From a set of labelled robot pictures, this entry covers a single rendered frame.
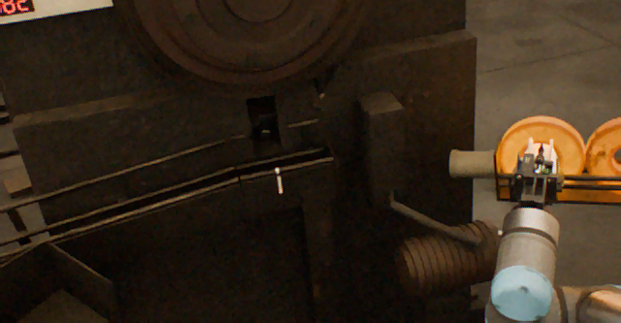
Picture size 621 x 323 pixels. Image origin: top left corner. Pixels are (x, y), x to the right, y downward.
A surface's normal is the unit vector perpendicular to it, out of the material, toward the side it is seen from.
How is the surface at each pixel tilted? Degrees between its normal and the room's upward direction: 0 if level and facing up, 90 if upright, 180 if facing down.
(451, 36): 0
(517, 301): 101
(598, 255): 0
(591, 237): 0
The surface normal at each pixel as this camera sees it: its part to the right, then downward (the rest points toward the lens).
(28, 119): -0.11, -0.86
